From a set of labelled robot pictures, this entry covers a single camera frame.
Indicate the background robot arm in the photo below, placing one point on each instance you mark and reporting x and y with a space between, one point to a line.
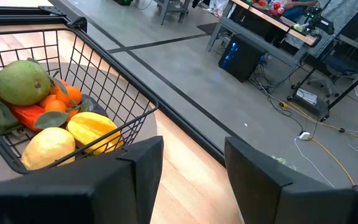
317 20

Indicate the orange tangerine cluster with leaves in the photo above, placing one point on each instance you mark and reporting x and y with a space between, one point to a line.
68 95

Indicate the black computer tower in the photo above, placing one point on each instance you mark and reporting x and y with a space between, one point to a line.
244 62

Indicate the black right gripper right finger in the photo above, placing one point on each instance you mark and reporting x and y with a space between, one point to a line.
291 205

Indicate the white power adapter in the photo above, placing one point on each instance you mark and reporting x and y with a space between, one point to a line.
304 135

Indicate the purple eggplant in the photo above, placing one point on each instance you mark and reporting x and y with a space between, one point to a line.
98 109

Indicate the yellow starfruit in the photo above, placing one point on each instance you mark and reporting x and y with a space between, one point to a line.
89 127

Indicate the grey workbench with wooden top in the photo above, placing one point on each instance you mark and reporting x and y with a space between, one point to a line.
259 35

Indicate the yellow pear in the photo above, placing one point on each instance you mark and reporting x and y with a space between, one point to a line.
47 147

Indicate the black desk frame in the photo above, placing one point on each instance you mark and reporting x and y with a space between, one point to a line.
350 91

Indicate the white box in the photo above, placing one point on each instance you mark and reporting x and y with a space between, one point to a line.
306 96

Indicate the grey office chair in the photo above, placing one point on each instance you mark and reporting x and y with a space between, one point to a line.
340 65

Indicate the person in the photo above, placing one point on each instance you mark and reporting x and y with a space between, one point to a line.
297 12

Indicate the grey metal stool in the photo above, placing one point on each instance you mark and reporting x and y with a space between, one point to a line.
166 9

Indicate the red chili pepper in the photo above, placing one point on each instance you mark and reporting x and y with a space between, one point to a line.
26 115

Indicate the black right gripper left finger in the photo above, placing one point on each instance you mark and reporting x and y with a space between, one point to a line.
73 199

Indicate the green pear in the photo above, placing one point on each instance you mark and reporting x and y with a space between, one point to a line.
20 82

